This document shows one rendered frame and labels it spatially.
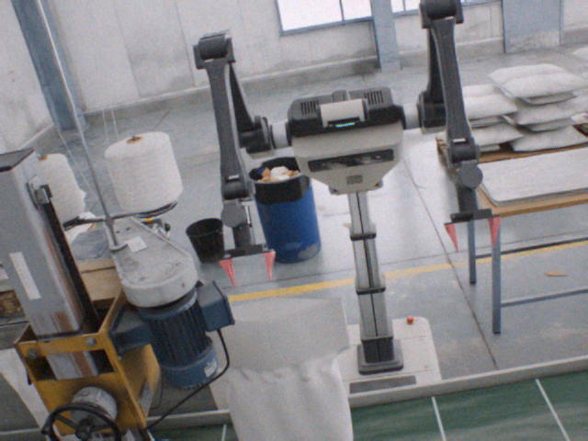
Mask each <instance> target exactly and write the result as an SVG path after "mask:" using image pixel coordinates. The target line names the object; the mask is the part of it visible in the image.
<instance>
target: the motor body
mask: <svg viewBox="0 0 588 441"><path fill-rule="evenodd" d="M196 297H197V292H196V289H195V287H193V288H192V289H191V290H190V291H189V292H188V293H187V295H186V296H185V297H184V298H183V299H182V300H181V301H179V302H178V303H177V304H175V305H173V306H170V307H167V308H164V309H159V310H152V309H147V308H145V307H143V306H137V310H138V311H139V312H140V317H141V320H142V322H145V324H146V327H147V330H148V333H149V335H150V337H151V334H150V332H149V329H148V326H147V325H148V323H149V325H150V327H151V330H152V333H153V337H154V340H155V342H153V339H152V337H151V340H152V344H150V345H151V348H152V351H153V353H154V354H155V355H156V358H157V362H158V365H159V370H161V371H162V374H163V376H164V380H165V381H166V382H167V384H169V385H170V386H172V387H174V388H176V389H178V390H191V389H194V388H196V389H197V388H199V387H201V386H203V385H204V384H206V383H207V382H209V381H210V380H211V379H212V378H213V377H214V376H215V374H216V372H217V369H218V367H219V359H218V356H217V353H216V349H215V346H214V345H213V341H212V340H211V338H210V337H209V336H208V335H206V332H205V328H204V325H203V322H202V320H201V317H200V313H198V308H197V305H196V303H195V299H196Z"/></svg>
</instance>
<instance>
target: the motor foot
mask: <svg viewBox="0 0 588 441"><path fill-rule="evenodd" d="M147 326H148V329H149V332H150V334H151V337H152V339H153V342H155V340H154V337H153V333H152V330H151V327H150V325H149V323H148V325H147ZM108 333H109V337H110V339H111V342H112V344H113V346H114V348H115V349H116V351H117V353H118V355H119V357H122V358H123V356H124V354H125V352H127V351H130V350H132V349H135V348H138V347H143V346H145V345H149V344H152V340H151V337H150V335H149V333H148V330H147V327H146V324H145V322H142V320H141V317H140V312H139V311H126V308H125V306H124V304H122V305H120V306H119V309H118V311H117V313H116V315H115V317H114V321H113V323H112V324H111V326H110V328H109V330H108Z"/></svg>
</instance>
